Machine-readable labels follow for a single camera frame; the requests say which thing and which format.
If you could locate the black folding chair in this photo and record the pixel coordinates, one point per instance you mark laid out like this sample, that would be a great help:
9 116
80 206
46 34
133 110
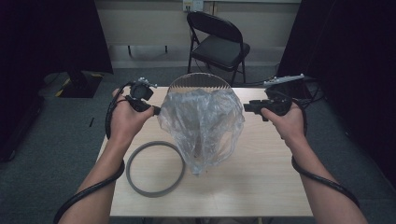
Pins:
218 51

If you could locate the black stand base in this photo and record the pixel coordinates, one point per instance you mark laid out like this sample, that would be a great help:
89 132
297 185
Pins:
79 84

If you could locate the white wall socket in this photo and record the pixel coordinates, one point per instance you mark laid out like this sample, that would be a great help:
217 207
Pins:
193 5

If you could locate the clear plastic bag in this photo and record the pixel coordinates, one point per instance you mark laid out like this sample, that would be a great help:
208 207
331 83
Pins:
202 124

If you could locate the person's right hand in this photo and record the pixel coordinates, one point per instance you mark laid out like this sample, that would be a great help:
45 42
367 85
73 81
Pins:
288 126

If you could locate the person's left hand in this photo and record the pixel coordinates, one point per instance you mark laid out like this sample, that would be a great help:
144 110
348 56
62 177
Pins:
127 124

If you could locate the black curtain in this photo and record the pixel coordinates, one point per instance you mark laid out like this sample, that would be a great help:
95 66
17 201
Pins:
351 46
46 37

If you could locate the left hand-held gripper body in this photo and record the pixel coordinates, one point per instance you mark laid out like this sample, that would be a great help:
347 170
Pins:
140 91

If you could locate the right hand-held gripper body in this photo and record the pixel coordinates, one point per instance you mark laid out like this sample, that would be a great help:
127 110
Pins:
278 104

